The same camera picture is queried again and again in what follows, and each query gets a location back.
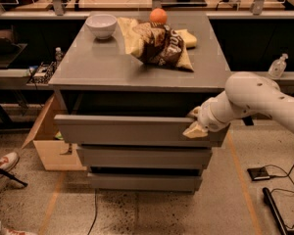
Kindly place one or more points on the grey shelf bench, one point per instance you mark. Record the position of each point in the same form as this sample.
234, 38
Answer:
15, 79

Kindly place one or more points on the black stand leg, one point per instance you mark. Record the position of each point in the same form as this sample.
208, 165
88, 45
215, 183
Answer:
269, 201

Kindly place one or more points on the small clear bottle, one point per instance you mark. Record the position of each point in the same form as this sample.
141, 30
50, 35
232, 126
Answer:
58, 54

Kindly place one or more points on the black rod tool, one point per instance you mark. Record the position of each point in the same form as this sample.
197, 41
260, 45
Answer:
12, 177

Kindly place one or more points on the cardboard box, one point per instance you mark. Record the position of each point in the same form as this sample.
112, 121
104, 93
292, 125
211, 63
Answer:
54, 154

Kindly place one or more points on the orange fruit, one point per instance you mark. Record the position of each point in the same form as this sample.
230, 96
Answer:
158, 15

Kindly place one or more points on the brown chip bag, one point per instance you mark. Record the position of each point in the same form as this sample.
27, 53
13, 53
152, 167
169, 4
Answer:
154, 44

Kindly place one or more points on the clear sanitizer bottle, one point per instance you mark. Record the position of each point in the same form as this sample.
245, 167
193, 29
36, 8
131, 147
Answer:
278, 66

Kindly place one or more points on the white sneaker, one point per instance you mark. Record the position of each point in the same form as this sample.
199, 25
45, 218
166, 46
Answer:
8, 161

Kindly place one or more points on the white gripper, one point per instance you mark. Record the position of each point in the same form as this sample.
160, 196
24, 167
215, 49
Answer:
208, 118

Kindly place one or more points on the white bowl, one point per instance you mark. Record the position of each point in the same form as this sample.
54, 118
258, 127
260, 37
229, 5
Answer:
102, 26

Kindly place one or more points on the green snack bag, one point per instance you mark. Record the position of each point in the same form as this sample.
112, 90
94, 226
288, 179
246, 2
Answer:
59, 136

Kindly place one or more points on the yellow sponge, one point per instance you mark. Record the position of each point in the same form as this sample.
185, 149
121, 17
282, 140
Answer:
189, 39

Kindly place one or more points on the grey top drawer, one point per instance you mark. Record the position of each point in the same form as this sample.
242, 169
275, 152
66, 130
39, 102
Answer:
133, 131

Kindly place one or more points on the grey drawer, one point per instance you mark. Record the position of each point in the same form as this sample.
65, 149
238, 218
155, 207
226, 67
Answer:
136, 157
145, 182
133, 131

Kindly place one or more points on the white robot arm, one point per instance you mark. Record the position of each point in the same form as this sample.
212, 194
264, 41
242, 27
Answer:
245, 93

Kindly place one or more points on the grey bottom drawer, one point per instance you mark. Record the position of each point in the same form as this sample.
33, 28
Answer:
145, 182

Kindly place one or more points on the black device on floor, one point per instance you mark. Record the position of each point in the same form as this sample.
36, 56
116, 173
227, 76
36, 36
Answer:
258, 173

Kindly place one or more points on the grey drawer cabinet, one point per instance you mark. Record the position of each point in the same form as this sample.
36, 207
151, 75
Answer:
98, 78

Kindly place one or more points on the grey middle drawer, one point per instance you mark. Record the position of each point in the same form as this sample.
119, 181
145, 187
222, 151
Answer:
136, 157

